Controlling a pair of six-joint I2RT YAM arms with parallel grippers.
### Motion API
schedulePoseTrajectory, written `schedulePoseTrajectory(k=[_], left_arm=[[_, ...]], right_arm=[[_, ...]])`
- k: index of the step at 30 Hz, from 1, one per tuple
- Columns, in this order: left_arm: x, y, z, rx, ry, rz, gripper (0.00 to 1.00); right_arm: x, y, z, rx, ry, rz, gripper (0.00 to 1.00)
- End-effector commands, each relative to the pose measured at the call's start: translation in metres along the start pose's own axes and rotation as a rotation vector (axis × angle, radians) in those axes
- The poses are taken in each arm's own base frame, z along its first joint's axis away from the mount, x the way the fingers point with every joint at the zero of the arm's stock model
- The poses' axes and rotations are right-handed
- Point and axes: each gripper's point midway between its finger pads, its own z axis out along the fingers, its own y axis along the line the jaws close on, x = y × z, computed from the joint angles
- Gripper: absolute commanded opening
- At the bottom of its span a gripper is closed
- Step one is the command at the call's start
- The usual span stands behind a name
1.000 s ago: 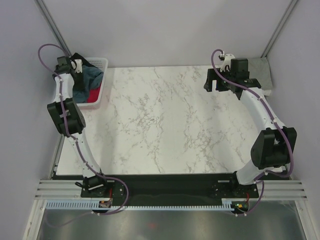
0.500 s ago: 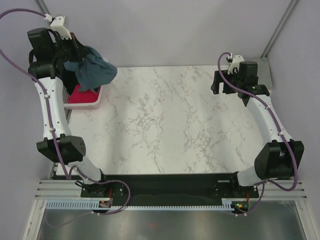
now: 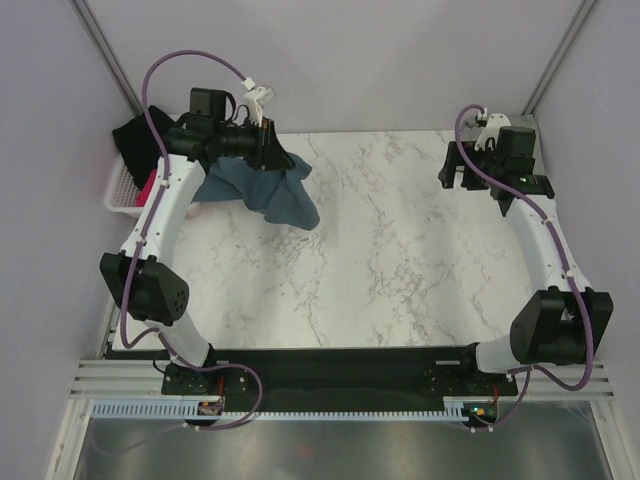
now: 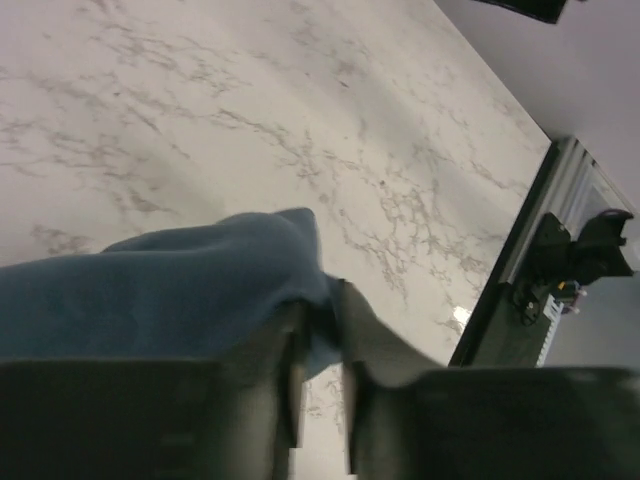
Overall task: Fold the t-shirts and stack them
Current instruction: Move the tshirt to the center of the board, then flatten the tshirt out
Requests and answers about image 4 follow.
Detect white slotted cable duct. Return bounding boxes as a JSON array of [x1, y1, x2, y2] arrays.
[[536, 294, 565, 367]]

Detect blue grey t shirt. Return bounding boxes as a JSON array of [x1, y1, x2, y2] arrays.
[[1, 208, 341, 376]]

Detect aluminium rail frame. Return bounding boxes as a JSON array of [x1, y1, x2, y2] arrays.
[[509, 137, 639, 285]]

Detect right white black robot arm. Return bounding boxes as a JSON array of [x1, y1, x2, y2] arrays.
[[475, 0, 567, 24]]

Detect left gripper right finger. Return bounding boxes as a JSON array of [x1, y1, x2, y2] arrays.
[[340, 282, 639, 479]]

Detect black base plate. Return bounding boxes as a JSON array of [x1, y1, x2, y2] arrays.
[[448, 138, 568, 367]]

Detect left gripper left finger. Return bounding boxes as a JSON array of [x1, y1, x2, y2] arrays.
[[1, 304, 306, 479]]

